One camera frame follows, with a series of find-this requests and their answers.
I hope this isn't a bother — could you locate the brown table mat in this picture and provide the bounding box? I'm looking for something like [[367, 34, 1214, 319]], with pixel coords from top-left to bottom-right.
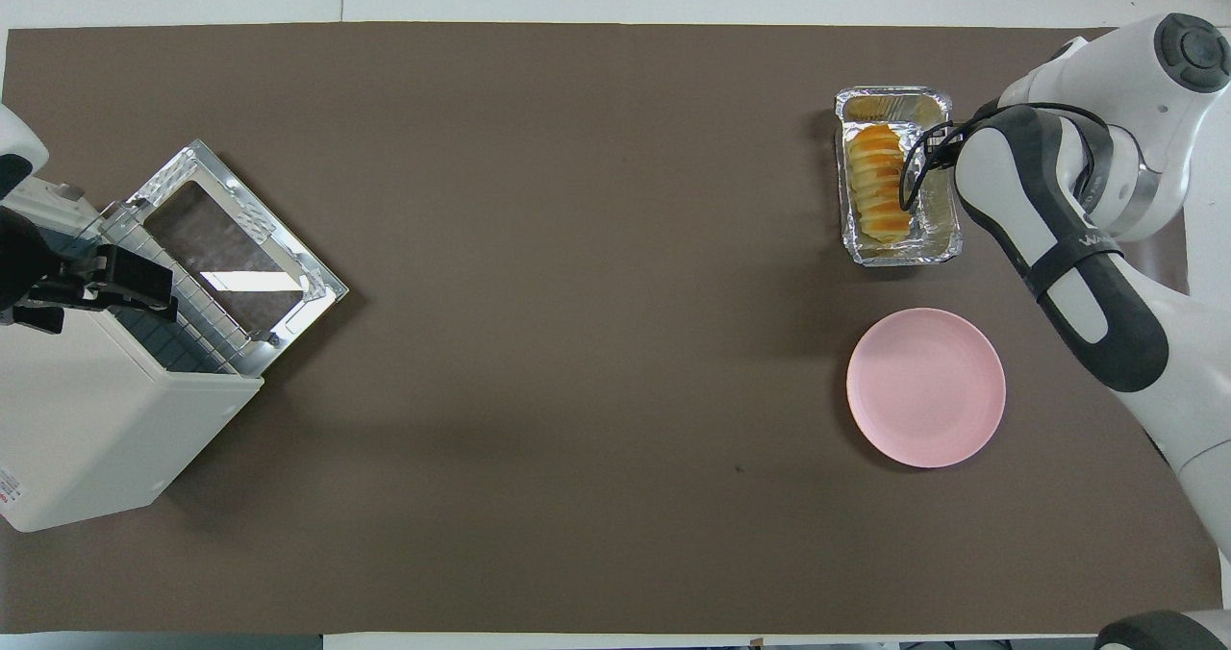
[[0, 22, 1224, 636]]

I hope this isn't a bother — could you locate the aluminium foil tray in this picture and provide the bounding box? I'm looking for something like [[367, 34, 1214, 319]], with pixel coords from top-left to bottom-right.
[[833, 86, 965, 268]]

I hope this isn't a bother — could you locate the golden sliced bread loaf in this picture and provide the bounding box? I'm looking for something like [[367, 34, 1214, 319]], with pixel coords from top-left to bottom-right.
[[845, 122, 917, 246]]

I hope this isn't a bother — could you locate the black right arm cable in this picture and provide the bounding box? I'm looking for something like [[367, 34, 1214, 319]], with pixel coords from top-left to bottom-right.
[[898, 102, 1115, 214]]

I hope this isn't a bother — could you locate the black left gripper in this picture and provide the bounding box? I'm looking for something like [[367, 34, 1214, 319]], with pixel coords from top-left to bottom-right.
[[0, 204, 180, 335]]

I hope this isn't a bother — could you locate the cream toaster oven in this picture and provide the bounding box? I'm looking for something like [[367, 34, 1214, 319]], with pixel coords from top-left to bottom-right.
[[0, 177, 266, 535]]

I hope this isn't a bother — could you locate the pink round plate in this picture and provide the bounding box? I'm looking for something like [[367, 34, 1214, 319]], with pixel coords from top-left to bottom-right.
[[845, 308, 1008, 469]]

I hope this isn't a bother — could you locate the metal oven rack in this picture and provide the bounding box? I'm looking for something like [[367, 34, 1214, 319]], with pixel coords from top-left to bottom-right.
[[94, 210, 256, 374]]

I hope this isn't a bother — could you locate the glass oven door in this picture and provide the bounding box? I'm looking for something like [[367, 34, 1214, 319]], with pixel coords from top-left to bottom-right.
[[123, 138, 350, 378]]

